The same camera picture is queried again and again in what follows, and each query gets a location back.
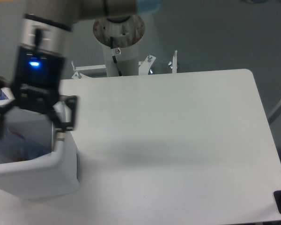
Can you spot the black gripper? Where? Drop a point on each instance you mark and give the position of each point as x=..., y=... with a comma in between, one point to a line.
x=36, y=88

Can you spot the crushed clear plastic bottle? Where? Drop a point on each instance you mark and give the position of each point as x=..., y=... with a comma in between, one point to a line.
x=25, y=138

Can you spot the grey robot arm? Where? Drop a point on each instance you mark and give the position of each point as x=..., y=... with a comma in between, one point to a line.
x=47, y=26

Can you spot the white plastic trash can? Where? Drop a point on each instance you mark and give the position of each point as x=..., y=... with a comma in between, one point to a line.
x=50, y=175

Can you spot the blue labelled water bottle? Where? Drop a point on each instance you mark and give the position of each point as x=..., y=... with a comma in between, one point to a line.
x=6, y=96

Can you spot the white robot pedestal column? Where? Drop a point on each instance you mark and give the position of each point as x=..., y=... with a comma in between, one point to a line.
x=119, y=37

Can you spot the white metal bracket frame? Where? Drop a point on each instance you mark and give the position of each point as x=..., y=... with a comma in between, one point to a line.
x=116, y=68

